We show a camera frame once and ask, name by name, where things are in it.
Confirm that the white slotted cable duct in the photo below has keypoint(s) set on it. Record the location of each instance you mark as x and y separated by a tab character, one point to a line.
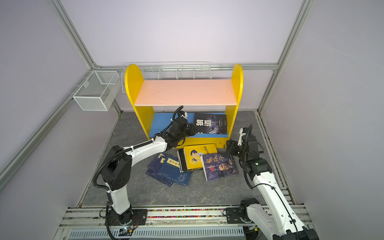
227	232

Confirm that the lower dark blue booklet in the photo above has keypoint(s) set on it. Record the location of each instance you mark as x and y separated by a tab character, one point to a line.
154	167

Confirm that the top dark blue booklet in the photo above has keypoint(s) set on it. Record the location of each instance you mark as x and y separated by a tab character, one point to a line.
170	169

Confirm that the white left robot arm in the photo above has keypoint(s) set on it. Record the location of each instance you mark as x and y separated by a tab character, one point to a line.
114	173

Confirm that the purple portrait cover book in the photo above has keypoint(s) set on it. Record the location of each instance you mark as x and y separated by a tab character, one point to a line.
218	165

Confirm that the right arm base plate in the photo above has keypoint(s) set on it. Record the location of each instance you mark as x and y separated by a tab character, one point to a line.
233	216

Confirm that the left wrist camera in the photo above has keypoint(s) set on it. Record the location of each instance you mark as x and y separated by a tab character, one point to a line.
182	114

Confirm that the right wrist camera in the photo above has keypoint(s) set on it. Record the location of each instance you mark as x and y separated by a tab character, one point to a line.
243	132

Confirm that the white mesh wire basket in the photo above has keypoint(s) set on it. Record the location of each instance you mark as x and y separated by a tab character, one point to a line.
98	91

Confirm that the dark blue booklet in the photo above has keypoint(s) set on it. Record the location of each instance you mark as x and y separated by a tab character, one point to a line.
154	167
170	169

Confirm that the black wolf cover book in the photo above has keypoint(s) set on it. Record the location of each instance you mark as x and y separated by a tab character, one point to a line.
209	123

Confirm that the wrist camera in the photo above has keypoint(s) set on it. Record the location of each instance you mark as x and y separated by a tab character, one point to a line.
182	114
243	132

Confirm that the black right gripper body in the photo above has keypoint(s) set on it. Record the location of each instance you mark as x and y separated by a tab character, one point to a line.
237	150

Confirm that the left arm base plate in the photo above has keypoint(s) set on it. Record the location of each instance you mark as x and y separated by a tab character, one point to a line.
135	217

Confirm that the yellow wooden bookshelf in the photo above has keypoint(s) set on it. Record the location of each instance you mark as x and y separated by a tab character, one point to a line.
145	95

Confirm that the green circuit board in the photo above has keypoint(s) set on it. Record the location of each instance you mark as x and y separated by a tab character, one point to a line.
125	232

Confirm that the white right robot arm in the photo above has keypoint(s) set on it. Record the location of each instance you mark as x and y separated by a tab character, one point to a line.
282	223

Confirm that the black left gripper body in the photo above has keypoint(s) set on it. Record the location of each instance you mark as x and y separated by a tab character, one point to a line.
189	131

